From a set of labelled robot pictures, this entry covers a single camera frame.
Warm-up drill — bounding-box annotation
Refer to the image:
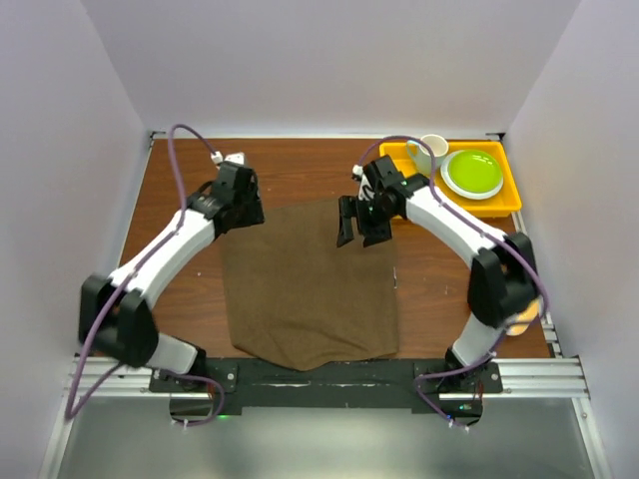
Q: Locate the brown cloth napkin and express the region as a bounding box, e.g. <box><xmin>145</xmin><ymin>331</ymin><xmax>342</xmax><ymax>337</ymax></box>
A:
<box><xmin>220</xmin><ymin>200</ymin><xmax>399</xmax><ymax>371</ymax></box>

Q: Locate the yellow plastic tray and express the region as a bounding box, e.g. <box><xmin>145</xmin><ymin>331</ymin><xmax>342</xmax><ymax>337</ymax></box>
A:
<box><xmin>378</xmin><ymin>140</ymin><xmax>522</xmax><ymax>219</ymax></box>

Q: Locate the green plate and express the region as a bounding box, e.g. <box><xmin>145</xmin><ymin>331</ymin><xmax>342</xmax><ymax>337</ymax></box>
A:
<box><xmin>440</xmin><ymin>150</ymin><xmax>504</xmax><ymax>201</ymax></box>

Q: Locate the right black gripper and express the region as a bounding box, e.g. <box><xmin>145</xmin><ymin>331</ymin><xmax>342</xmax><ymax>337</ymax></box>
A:
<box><xmin>336</xmin><ymin>196</ymin><xmax>396</xmax><ymax>248</ymax></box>

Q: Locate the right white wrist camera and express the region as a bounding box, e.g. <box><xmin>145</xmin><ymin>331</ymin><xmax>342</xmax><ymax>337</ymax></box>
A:
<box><xmin>351</xmin><ymin>165</ymin><xmax>375</xmax><ymax>202</ymax></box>

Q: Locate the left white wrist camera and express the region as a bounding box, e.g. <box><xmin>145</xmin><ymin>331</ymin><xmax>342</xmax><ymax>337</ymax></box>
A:
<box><xmin>211</xmin><ymin>151</ymin><xmax>246</xmax><ymax>169</ymax></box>

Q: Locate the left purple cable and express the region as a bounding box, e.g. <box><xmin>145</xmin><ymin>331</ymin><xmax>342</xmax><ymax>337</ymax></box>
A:
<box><xmin>63</xmin><ymin>123</ymin><xmax>221</xmax><ymax>420</ymax></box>

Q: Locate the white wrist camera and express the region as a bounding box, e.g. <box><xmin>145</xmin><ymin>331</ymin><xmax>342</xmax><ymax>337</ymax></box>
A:
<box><xmin>211</xmin><ymin>151</ymin><xmax>246</xmax><ymax>169</ymax></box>
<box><xmin>351</xmin><ymin>165</ymin><xmax>375</xmax><ymax>202</ymax></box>

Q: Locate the yellow panda bowl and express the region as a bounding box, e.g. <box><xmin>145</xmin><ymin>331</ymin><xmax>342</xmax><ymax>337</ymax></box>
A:
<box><xmin>504</xmin><ymin>297</ymin><xmax>543</xmax><ymax>337</ymax></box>

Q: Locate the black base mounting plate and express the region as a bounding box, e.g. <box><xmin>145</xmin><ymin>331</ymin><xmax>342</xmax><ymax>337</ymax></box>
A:
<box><xmin>149</xmin><ymin>356</ymin><xmax>500</xmax><ymax>418</ymax></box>

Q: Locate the pale green mug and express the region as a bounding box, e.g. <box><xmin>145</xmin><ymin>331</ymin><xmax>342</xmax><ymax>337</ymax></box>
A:
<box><xmin>405</xmin><ymin>134</ymin><xmax>449</xmax><ymax>177</ymax></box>

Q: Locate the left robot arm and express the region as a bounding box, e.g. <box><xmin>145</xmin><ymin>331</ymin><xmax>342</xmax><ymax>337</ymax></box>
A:
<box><xmin>79</xmin><ymin>153</ymin><xmax>265</xmax><ymax>391</ymax></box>

